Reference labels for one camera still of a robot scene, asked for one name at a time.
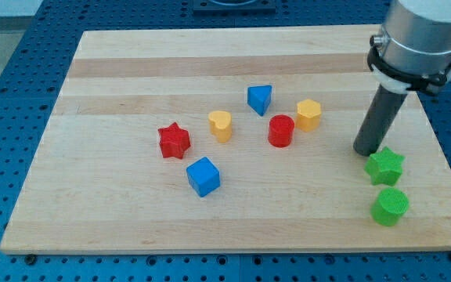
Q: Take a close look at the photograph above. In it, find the yellow hexagon block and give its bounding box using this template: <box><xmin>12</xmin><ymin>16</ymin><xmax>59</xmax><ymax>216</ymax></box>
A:
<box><xmin>295</xmin><ymin>99</ymin><xmax>322</xmax><ymax>132</ymax></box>

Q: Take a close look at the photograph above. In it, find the light wooden board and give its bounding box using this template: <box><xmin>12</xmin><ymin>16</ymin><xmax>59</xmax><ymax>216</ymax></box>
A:
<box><xmin>0</xmin><ymin>25</ymin><xmax>451</xmax><ymax>255</ymax></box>

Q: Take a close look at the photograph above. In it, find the red cylinder block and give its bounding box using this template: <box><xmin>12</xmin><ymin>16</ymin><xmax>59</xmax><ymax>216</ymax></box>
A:
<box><xmin>268</xmin><ymin>114</ymin><xmax>294</xmax><ymax>147</ymax></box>

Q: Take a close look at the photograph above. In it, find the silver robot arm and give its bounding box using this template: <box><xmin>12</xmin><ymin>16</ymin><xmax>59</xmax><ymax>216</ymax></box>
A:
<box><xmin>353</xmin><ymin>0</ymin><xmax>451</xmax><ymax>156</ymax></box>

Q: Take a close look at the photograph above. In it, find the red star block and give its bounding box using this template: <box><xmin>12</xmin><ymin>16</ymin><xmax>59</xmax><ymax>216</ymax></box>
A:
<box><xmin>157</xmin><ymin>122</ymin><xmax>191</xmax><ymax>159</ymax></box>

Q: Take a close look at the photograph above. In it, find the green star block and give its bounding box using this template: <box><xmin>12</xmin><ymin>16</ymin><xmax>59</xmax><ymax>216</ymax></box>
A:
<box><xmin>364</xmin><ymin>146</ymin><xmax>405</xmax><ymax>186</ymax></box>

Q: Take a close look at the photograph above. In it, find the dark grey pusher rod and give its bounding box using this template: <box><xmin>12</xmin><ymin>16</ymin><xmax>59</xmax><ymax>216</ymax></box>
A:
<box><xmin>353</xmin><ymin>85</ymin><xmax>407</xmax><ymax>156</ymax></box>

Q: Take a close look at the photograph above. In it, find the green cylinder block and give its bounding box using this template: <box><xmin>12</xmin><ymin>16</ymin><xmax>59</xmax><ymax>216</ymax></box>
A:
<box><xmin>370</xmin><ymin>187</ymin><xmax>410</xmax><ymax>226</ymax></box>

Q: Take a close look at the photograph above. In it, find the blue cube block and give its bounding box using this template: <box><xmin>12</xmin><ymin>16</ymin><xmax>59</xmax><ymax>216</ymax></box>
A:
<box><xmin>186</xmin><ymin>157</ymin><xmax>221</xmax><ymax>197</ymax></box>

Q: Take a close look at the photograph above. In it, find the blue triangle block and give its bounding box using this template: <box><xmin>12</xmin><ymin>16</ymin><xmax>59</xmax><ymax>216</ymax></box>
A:
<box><xmin>247</xmin><ymin>85</ymin><xmax>272</xmax><ymax>116</ymax></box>

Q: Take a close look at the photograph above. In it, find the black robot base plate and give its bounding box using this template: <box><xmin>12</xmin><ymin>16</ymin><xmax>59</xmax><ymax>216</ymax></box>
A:
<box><xmin>191</xmin><ymin>0</ymin><xmax>276</xmax><ymax>13</ymax></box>

